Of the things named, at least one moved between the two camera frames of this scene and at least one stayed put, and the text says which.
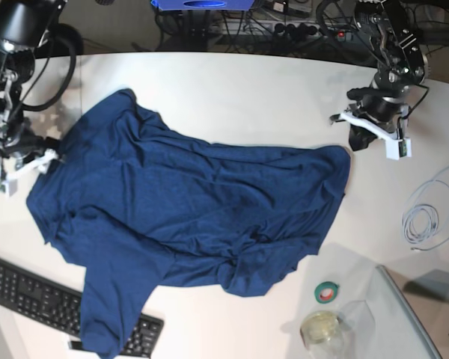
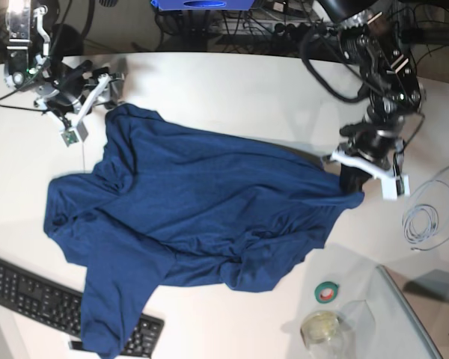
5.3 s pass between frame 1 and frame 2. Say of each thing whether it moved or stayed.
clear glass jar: stayed
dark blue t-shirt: moved
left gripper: moved
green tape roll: stayed
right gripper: moved
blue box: stayed
